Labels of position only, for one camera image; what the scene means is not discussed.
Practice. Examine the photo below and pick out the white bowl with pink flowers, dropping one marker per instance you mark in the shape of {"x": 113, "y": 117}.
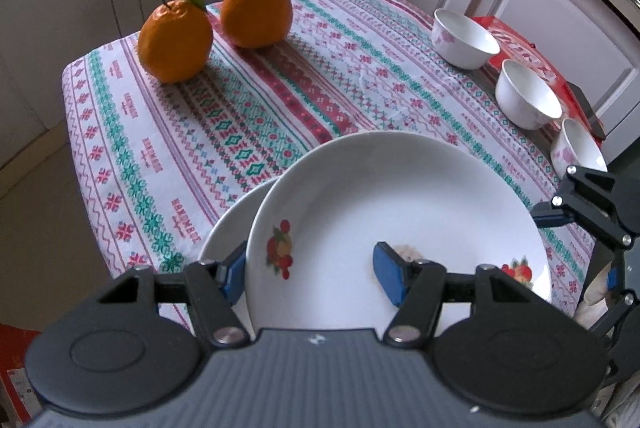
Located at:
{"x": 575, "y": 148}
{"x": 527, "y": 96}
{"x": 462, "y": 41}

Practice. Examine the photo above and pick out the orange without leaf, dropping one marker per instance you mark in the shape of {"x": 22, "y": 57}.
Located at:
{"x": 256, "y": 8}

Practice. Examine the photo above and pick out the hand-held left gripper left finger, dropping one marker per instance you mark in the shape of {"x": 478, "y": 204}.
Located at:
{"x": 235, "y": 273}

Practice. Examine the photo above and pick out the orange with green leaf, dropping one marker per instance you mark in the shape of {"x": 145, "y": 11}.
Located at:
{"x": 175, "y": 41}

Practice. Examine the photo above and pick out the patterned tablecloth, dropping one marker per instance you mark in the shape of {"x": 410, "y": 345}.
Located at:
{"x": 200, "y": 108}

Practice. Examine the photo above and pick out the red cardboard box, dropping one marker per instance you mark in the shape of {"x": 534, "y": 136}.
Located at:
{"x": 17, "y": 373}

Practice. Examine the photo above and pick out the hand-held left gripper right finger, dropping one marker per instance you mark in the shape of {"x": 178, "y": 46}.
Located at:
{"x": 390, "y": 273}

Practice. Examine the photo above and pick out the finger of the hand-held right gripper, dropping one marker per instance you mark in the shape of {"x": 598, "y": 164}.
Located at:
{"x": 622, "y": 303}
{"x": 595, "y": 203}

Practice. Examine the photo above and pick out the white plate with fruit print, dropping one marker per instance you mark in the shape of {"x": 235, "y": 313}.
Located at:
{"x": 400, "y": 198}
{"x": 520, "y": 270}
{"x": 227, "y": 228}

